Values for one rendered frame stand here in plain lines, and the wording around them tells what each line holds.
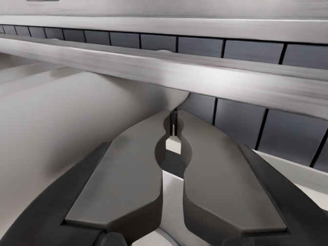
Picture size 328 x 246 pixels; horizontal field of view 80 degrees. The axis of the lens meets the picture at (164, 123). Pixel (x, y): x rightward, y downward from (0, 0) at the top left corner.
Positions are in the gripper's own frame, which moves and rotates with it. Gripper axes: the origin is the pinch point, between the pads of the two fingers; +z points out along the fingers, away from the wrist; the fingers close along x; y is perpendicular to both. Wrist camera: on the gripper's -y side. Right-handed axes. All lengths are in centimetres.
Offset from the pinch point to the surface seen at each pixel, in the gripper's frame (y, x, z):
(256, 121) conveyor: 2.0, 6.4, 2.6
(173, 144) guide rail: 4.0, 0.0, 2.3
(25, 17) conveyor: -4.8, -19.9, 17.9
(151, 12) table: -5.3, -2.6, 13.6
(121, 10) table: -5.6, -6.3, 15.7
